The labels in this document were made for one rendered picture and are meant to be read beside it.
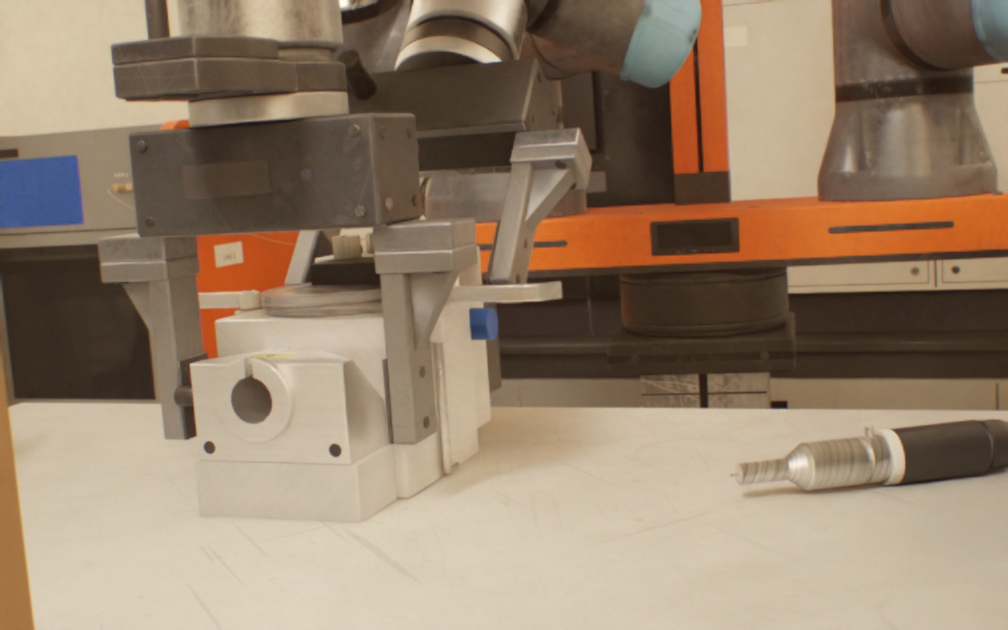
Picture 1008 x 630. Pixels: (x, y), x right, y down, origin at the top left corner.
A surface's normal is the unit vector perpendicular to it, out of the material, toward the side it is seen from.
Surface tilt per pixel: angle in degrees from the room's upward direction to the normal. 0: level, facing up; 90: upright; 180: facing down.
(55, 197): 90
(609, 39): 127
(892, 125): 72
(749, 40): 90
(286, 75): 90
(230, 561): 0
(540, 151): 50
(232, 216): 90
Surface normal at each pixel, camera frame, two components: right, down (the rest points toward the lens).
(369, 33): 0.55, 0.55
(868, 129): -0.66, -0.17
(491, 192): -0.19, -0.17
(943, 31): -0.76, 0.64
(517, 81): -0.31, -0.53
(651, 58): 0.01, 0.70
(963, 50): -0.50, 0.86
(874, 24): -0.91, 0.36
